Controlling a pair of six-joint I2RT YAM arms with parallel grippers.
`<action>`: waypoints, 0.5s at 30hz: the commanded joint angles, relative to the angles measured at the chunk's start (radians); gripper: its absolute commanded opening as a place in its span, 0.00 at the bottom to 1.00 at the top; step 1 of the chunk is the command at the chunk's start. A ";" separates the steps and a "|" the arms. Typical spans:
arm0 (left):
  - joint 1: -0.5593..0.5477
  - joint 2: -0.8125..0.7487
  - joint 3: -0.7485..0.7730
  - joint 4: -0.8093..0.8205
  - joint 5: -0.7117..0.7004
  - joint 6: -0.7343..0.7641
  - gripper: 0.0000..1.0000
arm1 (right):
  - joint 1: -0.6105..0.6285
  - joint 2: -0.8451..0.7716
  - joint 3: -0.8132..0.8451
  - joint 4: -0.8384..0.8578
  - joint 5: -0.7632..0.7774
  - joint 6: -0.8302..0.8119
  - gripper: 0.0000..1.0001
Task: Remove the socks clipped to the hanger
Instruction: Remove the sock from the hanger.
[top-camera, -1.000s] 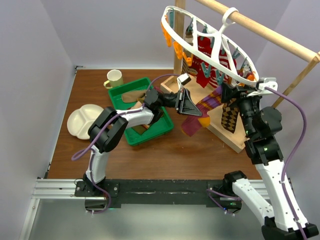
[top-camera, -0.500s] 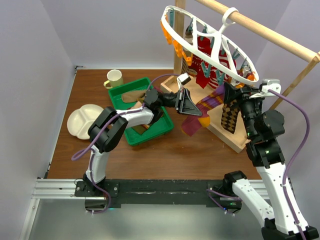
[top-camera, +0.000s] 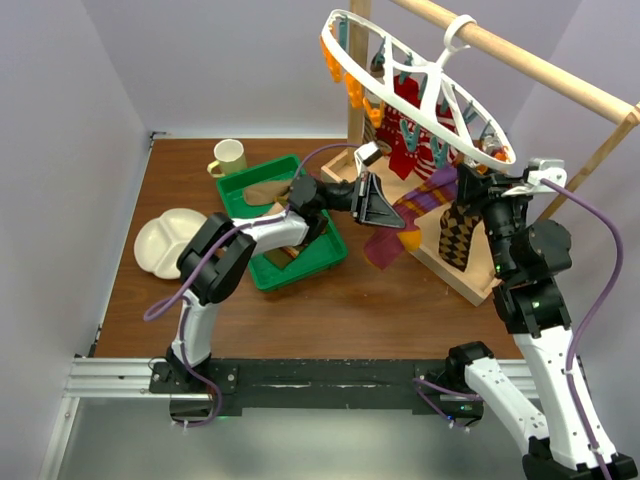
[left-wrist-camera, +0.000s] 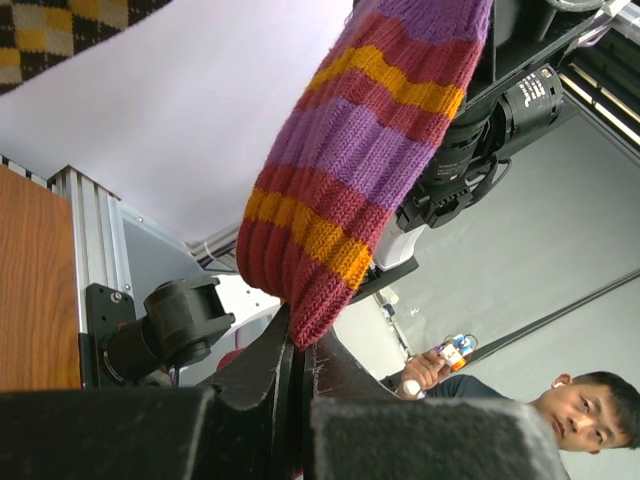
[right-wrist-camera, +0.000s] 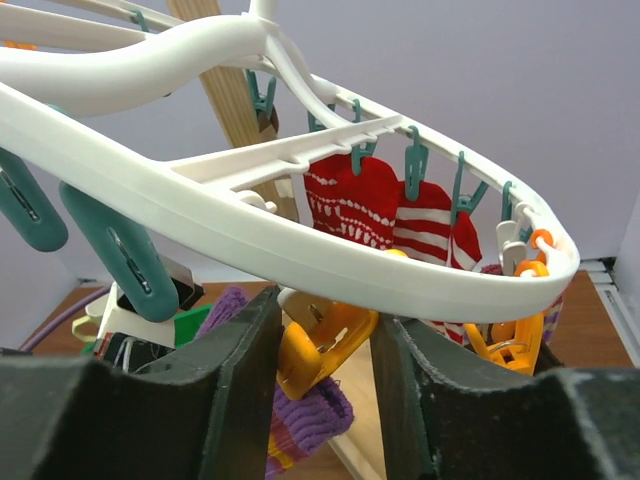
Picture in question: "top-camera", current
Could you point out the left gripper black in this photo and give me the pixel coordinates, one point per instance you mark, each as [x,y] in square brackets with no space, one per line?
[372,207]

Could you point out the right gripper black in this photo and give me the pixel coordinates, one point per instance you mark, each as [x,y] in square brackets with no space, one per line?
[489,189]

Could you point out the black yellow argyle sock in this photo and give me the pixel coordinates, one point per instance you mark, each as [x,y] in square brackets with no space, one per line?
[456,232]

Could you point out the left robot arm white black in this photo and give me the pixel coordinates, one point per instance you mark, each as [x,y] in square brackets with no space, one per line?
[215,260]

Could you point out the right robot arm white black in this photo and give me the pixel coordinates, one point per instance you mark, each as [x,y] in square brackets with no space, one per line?
[563,438]

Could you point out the white round clip hanger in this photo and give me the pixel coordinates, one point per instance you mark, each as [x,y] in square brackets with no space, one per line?
[434,110]

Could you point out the green plastic tray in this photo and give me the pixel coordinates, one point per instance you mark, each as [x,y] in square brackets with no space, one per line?
[325,252]

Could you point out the tan sock in tray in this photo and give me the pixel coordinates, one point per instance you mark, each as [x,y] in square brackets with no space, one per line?
[267,192]

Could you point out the cream yellow mug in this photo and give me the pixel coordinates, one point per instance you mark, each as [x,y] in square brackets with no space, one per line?
[229,158]

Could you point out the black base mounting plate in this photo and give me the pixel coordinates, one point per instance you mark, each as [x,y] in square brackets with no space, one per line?
[336,384]

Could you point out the cream divided plate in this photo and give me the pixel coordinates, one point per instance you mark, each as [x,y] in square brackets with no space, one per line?
[161,240]

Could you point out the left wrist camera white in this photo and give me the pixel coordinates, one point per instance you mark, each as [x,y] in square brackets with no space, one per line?
[366,155]

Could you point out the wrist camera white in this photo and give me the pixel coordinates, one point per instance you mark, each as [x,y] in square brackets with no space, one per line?
[539,173]
[366,155]

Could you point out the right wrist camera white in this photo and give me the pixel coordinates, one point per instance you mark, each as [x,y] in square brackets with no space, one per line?
[539,173]

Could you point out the aluminium frame rail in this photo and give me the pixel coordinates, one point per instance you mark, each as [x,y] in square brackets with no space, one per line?
[101,378]

